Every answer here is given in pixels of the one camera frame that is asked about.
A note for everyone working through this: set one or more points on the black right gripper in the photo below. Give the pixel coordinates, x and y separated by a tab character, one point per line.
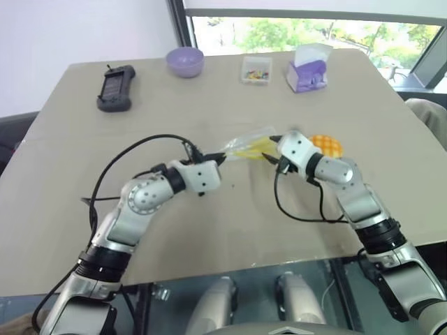
287	166

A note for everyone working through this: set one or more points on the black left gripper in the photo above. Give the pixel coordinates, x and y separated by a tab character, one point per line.
198	158

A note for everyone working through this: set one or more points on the yellow orange snack packet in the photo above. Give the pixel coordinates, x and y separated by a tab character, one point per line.
253	150

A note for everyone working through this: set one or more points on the clear plastic bag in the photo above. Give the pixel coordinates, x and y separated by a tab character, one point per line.
244	141

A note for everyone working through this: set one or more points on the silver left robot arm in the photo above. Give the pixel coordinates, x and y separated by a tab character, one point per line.
139	199

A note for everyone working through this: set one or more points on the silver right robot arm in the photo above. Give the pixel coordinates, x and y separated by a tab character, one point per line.
360	206

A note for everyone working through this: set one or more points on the orange checked snack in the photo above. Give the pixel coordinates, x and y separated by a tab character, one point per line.
330	144

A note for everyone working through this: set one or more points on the clear box with colourful pieces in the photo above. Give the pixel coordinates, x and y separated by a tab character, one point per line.
256	71

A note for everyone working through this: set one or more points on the purple tissue pack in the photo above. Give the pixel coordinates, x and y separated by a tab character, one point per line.
309	71

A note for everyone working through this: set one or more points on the purple bowl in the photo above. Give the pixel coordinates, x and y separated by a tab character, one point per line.
185	62

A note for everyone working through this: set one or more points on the black handheld controller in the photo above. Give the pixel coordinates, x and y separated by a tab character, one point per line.
115	89

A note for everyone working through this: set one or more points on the silver left robot leg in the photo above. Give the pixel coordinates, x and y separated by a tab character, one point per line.
213	303

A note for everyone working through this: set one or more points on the silver robot leg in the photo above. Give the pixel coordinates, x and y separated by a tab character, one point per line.
300	300
213	303

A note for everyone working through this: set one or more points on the white roller blind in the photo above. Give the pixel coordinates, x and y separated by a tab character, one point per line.
314	5

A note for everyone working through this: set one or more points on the silver right robot leg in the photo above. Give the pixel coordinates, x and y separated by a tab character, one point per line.
300	300

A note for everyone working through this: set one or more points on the beige clothed person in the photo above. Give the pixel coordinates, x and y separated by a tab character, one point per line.
431	115

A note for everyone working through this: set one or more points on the grey robot torso edge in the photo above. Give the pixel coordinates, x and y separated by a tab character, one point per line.
283	329

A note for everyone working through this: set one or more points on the dark monitor panel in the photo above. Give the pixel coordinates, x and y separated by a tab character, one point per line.
433	59

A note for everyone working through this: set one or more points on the dark grey chair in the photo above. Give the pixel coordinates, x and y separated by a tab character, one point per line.
15	136

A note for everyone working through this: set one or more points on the brown rounded object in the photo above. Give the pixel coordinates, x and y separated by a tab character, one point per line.
21	324

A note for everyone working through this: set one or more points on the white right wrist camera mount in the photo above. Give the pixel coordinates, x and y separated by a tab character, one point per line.
297	148

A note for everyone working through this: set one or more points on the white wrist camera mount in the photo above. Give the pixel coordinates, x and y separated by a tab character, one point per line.
297	148
204	176

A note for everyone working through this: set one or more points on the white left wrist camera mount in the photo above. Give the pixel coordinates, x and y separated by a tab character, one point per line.
204	176

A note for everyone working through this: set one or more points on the dark window frame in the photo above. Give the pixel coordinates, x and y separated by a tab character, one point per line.
182	24

